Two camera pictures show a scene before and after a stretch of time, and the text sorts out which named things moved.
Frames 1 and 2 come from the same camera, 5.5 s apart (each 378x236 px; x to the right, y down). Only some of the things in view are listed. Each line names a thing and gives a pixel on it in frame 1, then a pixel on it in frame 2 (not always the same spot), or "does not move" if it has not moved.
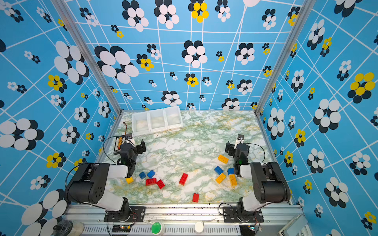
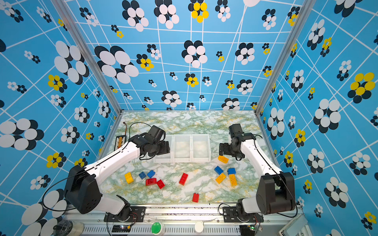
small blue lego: x=231 y=171 does not move
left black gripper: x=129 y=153 to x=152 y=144
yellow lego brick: x=130 y=180 does not move
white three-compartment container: x=156 y=120 to x=186 y=148
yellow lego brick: x=223 y=159 does not move
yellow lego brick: x=220 y=178 does not move
